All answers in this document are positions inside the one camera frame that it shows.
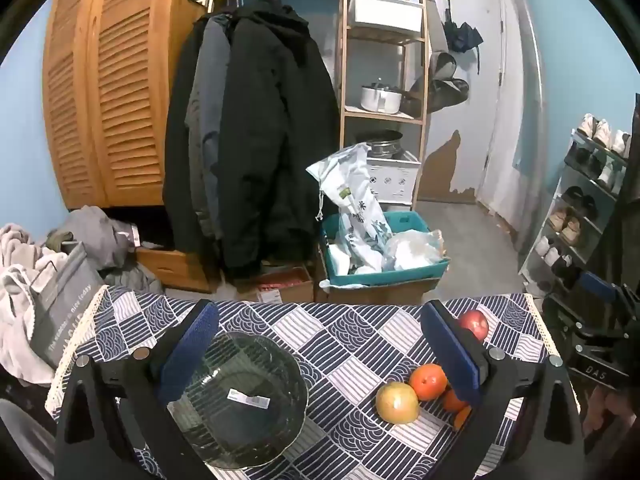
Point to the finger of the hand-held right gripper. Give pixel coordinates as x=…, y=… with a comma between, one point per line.
x=580, y=327
x=595, y=286

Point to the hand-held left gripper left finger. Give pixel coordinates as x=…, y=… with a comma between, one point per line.
x=192, y=355

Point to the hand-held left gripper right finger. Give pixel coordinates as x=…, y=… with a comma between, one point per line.
x=450, y=355

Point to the orange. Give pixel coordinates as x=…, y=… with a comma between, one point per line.
x=427, y=380

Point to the red apple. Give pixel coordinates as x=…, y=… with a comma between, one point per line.
x=475, y=324

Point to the dark glass bowl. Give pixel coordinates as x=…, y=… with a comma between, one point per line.
x=250, y=375

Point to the yellow apple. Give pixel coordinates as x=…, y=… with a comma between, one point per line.
x=396, y=402

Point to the person's right hand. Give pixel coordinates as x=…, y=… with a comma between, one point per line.
x=607, y=415

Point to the small tangerine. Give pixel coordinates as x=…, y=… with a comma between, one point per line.
x=451, y=401
x=462, y=417

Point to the grey shoe rack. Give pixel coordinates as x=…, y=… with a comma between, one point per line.
x=557, y=210

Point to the wooden drawer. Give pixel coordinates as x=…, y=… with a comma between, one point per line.
x=170, y=265

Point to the teal plastic bin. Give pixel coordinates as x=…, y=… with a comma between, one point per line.
x=400, y=275

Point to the red label cardboard box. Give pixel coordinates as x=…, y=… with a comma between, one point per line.
x=280, y=287

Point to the blue white patterned tablecloth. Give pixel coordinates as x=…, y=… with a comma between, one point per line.
x=340, y=340

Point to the clear crumpled plastic bag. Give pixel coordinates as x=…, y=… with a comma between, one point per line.
x=410, y=250

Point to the grey tote bag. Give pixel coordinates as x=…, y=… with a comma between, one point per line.
x=60, y=310

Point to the rows of shoes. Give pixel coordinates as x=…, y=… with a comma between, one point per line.
x=602, y=132

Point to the white plastic crate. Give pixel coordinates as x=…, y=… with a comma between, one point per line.
x=395, y=175

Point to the printed white plastic bag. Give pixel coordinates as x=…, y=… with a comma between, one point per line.
x=350, y=185

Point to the grey door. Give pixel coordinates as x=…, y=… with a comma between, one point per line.
x=465, y=110

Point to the metal steamer pot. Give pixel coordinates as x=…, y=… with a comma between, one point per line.
x=385, y=146

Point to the black coat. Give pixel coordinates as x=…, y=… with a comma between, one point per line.
x=280, y=135

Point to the grey jacket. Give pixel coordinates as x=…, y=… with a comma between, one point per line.
x=205, y=110

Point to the white cooking pot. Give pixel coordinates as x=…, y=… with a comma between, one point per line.
x=380, y=100

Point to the wooden louvered wardrobe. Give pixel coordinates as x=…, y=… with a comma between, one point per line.
x=125, y=85

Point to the dark folded umbrella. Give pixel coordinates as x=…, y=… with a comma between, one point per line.
x=462, y=35

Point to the wooden shelf rack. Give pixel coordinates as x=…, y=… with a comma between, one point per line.
x=343, y=85

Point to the white storage box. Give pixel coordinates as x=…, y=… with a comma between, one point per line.
x=385, y=12

